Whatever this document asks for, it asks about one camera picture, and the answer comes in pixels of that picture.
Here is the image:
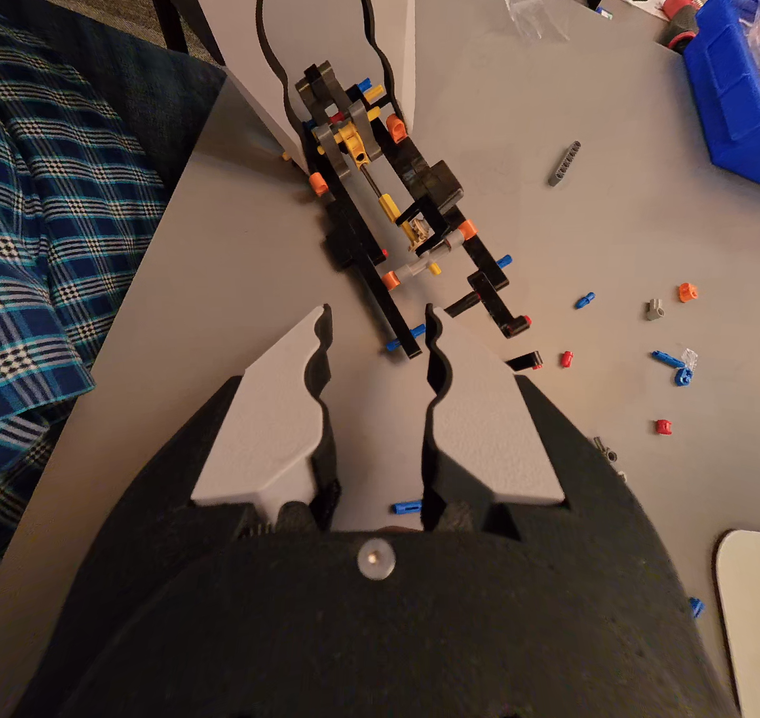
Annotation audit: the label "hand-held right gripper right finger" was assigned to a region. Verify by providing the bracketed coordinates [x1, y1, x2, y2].
[422, 305, 566, 532]

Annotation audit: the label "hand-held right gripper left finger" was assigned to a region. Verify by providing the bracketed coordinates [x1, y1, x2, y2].
[190, 304, 343, 532]

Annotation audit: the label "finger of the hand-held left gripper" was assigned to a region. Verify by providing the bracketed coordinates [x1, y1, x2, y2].
[335, 0, 418, 133]
[177, 0, 312, 176]

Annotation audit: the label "black lego chassis assembly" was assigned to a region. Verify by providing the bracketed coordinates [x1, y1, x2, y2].
[282, 61, 532, 360]

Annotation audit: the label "grey long lego beam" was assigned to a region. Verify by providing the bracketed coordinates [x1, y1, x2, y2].
[547, 140, 583, 188]

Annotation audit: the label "clear bags of lego parts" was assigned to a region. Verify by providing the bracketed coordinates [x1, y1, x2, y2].
[737, 0, 760, 72]

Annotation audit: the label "blue plastic bin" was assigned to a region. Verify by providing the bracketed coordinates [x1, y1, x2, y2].
[682, 0, 760, 186]

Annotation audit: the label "red black tool handle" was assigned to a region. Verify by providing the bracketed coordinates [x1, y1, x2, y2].
[661, 0, 703, 52]

